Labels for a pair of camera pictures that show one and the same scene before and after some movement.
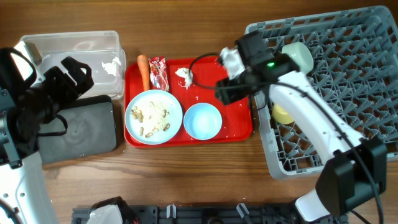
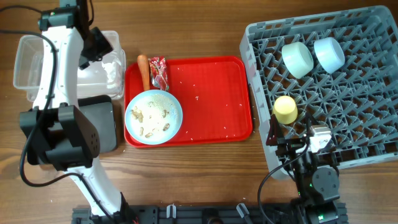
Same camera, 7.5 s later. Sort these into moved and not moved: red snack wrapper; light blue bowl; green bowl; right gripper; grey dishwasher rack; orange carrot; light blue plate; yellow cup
Moved: light blue bowl; right gripper
Not moved: red snack wrapper; yellow cup; green bowl; orange carrot; grey dishwasher rack; light blue plate
